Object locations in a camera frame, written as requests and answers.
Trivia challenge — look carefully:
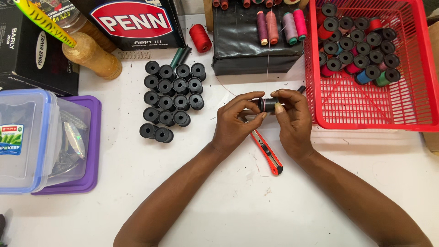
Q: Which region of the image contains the wooden post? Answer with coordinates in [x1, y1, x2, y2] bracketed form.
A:
[203, 0, 214, 32]

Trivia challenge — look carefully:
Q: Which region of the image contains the silver fishing lure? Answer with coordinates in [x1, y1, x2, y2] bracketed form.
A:
[63, 121, 86, 160]

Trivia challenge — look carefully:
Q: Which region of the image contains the orange utility knife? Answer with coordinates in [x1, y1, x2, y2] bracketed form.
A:
[243, 118, 284, 176]

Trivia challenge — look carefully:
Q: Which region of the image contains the person's right hand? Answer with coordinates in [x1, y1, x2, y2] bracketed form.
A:
[270, 89, 316, 162]

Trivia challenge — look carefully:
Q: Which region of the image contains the heap of thread-wound black spools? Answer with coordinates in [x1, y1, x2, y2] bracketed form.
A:
[316, 3, 402, 87]

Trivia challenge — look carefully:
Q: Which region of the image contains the red plastic basket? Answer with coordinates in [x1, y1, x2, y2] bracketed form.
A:
[303, 0, 439, 133]

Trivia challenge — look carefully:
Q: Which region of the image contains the group of empty black spools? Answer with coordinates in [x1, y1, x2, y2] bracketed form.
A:
[139, 61, 207, 144]

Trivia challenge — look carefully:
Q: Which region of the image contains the pink thread cone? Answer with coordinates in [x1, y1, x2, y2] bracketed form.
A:
[292, 8, 308, 42]

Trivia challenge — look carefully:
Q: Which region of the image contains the person's left hand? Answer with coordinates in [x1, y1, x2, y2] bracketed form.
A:
[211, 91, 268, 157]

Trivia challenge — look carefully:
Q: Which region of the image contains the thin thread strand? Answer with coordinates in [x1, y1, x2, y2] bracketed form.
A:
[216, 0, 275, 100]

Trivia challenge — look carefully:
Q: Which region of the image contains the salmon thread cone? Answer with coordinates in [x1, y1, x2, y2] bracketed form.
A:
[265, 11, 279, 45]

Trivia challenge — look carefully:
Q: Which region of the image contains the yellow green fishing lure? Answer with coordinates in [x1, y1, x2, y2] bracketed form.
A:
[13, 0, 77, 48]

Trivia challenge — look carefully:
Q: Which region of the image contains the light cork rod handle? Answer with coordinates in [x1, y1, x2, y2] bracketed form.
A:
[62, 32, 123, 80]

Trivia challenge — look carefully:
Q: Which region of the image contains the dark cork rod handle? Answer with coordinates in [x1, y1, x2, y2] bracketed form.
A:
[78, 20, 118, 53]

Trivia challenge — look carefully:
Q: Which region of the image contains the black carton with red oval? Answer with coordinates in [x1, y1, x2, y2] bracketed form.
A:
[73, 0, 186, 51]

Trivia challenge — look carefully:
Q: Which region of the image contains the clear container with blue lid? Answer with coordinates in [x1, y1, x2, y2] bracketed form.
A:
[0, 89, 92, 195]

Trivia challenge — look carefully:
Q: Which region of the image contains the purple plastic lid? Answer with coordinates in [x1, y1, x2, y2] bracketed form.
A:
[31, 95, 103, 196]

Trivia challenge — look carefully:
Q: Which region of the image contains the black carton with white print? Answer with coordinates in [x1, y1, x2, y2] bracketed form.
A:
[0, 0, 80, 97]

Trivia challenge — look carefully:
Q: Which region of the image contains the black wrapped block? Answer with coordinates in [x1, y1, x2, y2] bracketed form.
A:
[211, 3, 305, 76]

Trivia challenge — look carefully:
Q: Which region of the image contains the lilac thread cone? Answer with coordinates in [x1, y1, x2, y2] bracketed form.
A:
[282, 12, 299, 45]

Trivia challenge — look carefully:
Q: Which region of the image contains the row of coloured thread cones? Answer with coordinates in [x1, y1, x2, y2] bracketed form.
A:
[211, 0, 302, 10]

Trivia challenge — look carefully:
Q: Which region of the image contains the single black plastic bobbin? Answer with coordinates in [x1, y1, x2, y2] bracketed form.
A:
[258, 97, 282, 114]

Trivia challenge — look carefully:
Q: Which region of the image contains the metal coil spring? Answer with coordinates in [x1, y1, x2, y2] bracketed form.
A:
[118, 51, 152, 60]

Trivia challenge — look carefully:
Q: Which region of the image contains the red thread cone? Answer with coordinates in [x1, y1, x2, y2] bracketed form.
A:
[189, 24, 213, 54]

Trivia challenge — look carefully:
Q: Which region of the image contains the clear plastic packet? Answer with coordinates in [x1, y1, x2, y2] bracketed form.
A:
[34, 0, 88, 35]

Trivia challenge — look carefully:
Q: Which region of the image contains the maroon thread cone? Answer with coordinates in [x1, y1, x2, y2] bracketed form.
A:
[257, 11, 269, 46]

